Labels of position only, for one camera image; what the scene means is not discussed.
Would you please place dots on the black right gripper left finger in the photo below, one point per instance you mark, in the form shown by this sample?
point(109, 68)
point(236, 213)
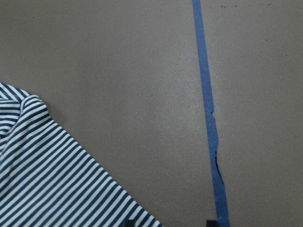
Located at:
point(129, 223)

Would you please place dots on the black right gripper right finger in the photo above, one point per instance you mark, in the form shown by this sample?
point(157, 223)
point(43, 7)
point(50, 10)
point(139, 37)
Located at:
point(212, 223)

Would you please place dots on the navy white striped polo shirt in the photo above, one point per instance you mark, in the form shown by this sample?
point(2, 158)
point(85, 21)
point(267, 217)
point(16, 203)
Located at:
point(47, 179)

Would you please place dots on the blue tape line right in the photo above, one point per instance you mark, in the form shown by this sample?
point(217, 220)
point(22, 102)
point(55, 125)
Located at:
point(220, 199)

